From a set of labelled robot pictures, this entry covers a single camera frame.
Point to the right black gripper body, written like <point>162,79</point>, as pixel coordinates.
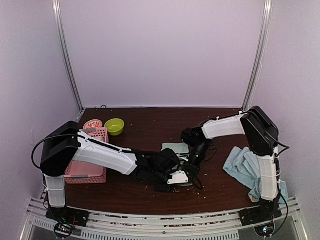
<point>191,167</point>

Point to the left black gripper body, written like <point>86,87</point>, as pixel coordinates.
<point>159,176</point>

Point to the green towel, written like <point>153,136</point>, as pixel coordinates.
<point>182,151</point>

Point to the pink plastic basket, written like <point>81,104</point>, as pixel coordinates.
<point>87,173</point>

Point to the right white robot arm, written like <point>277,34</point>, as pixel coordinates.
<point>262,137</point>

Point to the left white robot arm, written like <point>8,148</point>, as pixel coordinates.
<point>68,143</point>

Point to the blue towel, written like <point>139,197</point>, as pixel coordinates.
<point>245,167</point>

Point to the green bowl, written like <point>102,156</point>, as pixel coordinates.
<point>115,126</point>

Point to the red patterned bowl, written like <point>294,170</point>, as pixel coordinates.
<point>93,124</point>

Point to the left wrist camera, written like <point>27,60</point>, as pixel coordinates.
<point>178,177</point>

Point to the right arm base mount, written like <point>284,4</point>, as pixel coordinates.
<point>262,218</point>

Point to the aluminium front rail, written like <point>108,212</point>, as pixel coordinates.
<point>221,225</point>

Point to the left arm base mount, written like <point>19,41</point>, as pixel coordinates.
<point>67,221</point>

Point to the right aluminium frame post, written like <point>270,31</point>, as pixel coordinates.
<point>260,50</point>

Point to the aluminium frame post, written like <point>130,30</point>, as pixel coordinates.
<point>65,53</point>
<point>260,50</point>

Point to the left aluminium frame post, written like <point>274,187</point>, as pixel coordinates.
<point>65,53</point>

